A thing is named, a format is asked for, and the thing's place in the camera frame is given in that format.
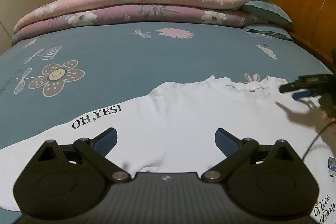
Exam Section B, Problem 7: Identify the white printed long-sleeve shirt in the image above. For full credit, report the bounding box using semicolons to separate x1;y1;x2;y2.
1;77;335;223

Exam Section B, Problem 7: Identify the person's right hand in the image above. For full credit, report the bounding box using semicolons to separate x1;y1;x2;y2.
321;112;335;121

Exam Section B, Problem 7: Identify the lower teal pillow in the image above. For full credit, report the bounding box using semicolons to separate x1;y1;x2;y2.
243;24;293;41

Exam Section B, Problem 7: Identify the teal pillow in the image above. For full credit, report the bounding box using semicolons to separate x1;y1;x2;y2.
240;0;294;27
243;24;293;41

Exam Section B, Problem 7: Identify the upper teal pillow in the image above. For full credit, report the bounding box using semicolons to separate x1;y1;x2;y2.
240;0;294;27

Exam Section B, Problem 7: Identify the wooden headboard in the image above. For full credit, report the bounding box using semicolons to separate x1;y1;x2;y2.
270;0;335;72

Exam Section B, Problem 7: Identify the teal floral bed sheet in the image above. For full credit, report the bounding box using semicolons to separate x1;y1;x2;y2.
0;21;336;224

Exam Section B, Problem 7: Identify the purple floral folded quilt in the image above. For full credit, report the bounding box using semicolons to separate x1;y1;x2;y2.
11;5;269;46

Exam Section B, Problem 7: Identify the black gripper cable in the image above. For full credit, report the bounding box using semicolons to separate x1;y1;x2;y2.
301;118;336;162

